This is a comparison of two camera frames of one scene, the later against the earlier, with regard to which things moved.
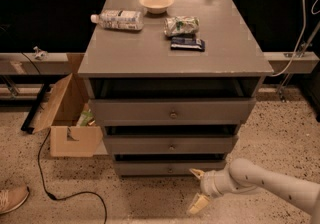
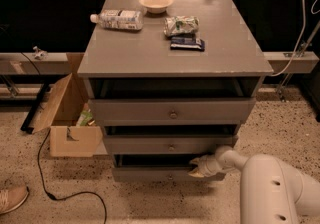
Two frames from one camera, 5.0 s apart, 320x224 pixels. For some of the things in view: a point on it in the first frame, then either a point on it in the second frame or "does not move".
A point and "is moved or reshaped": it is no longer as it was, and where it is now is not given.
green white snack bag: x=181 y=25 does not move
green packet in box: x=84 y=118 does not move
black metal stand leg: x=27 y=125 does not move
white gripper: x=210 y=183 → x=205 y=165
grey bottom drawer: x=167 y=167 is moved or reshaped
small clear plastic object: x=40 y=54 does not move
